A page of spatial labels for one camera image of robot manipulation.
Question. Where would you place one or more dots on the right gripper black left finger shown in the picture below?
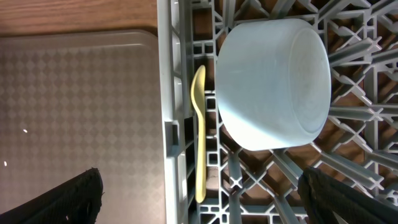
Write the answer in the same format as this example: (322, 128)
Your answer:
(77, 200)

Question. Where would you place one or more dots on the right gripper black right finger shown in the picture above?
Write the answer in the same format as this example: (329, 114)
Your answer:
(325, 199)

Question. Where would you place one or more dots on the pale yellow plastic spoon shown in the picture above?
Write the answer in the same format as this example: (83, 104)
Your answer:
(197, 95)

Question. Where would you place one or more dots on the dark brown serving tray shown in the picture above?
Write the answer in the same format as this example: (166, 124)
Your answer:
(73, 102)

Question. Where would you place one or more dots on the light blue rice bowl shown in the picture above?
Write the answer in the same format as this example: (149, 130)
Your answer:
(273, 84)

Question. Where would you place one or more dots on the grey dishwasher rack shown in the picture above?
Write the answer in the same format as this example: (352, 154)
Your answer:
(357, 146)

